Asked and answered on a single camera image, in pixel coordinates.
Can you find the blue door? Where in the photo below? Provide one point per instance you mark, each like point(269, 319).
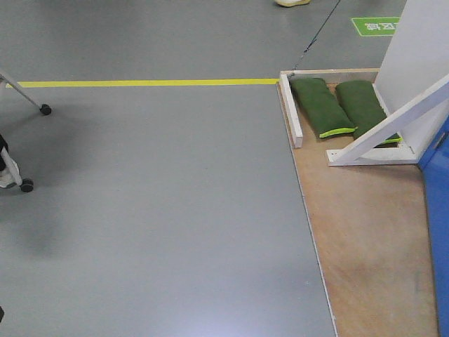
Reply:
point(434, 167)

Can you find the green sandbag left of pair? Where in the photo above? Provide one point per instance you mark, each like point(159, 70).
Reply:
point(326, 116)

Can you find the green sandbag of pair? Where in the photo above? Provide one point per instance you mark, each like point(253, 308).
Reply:
point(359, 101)
point(326, 116)

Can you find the green sandbag right of pair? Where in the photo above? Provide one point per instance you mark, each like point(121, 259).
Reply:
point(359, 101)

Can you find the wooden base platform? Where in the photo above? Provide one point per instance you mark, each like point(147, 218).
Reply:
point(370, 229)

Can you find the green floor sign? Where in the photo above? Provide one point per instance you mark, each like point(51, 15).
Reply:
point(375, 26)

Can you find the person in black trousers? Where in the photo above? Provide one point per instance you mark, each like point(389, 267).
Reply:
point(9, 168)

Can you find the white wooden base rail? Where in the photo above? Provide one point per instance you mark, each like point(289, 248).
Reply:
point(290, 111)

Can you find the white door frame structure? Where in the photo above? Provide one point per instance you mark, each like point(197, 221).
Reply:
point(412, 83)

